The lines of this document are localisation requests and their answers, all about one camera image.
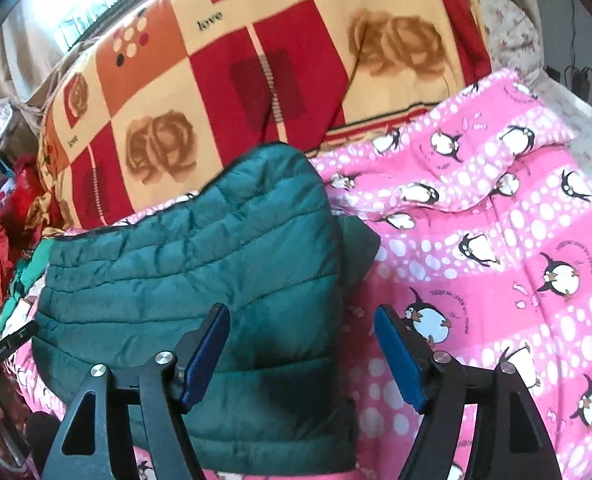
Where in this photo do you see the red cream rose blanket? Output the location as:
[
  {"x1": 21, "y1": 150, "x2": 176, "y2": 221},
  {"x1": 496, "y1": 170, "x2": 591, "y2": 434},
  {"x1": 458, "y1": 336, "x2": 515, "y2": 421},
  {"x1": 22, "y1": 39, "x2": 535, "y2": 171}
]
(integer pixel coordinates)
[{"x1": 38, "y1": 0, "x2": 491, "y2": 229}]

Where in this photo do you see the green cloth item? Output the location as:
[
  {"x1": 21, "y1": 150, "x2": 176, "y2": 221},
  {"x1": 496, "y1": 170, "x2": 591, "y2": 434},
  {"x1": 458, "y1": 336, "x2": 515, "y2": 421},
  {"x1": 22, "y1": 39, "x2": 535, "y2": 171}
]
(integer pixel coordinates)
[{"x1": 0, "y1": 238, "x2": 54, "y2": 338}]

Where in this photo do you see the floral white bedsheet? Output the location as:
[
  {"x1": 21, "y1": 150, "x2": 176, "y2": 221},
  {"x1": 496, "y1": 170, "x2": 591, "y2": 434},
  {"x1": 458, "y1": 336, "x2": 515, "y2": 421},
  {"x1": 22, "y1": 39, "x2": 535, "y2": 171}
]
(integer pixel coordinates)
[{"x1": 478, "y1": 0, "x2": 592, "y2": 181}]

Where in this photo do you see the red clothes pile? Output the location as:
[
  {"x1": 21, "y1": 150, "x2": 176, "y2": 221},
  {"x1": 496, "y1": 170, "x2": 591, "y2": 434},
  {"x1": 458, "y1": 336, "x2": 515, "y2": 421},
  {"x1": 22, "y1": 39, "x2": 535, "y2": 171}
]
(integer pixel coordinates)
[{"x1": 0, "y1": 155, "x2": 44, "y2": 307}]

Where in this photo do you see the black charger cable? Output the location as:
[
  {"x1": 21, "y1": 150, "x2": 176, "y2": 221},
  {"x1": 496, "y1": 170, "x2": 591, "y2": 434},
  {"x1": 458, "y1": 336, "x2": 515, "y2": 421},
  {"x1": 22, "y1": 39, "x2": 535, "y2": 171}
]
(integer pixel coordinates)
[{"x1": 545, "y1": 0, "x2": 592, "y2": 122}]

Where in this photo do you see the beige curtain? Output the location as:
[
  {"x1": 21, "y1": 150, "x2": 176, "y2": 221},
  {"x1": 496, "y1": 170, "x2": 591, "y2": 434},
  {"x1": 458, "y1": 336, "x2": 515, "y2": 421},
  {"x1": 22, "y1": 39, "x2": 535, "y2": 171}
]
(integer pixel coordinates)
[{"x1": 0, "y1": 0, "x2": 89, "y2": 110}]

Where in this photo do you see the pink penguin quilt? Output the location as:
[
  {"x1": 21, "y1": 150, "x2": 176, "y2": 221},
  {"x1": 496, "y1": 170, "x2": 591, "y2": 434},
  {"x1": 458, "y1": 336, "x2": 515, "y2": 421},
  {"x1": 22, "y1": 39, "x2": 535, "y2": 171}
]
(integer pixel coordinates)
[{"x1": 15, "y1": 70, "x2": 592, "y2": 479}]

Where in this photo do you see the dark green puffer jacket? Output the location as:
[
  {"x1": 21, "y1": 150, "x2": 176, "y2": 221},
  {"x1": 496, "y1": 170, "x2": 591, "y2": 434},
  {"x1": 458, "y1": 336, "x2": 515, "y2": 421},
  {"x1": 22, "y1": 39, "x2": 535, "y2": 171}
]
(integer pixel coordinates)
[{"x1": 32, "y1": 143, "x2": 380, "y2": 476}]

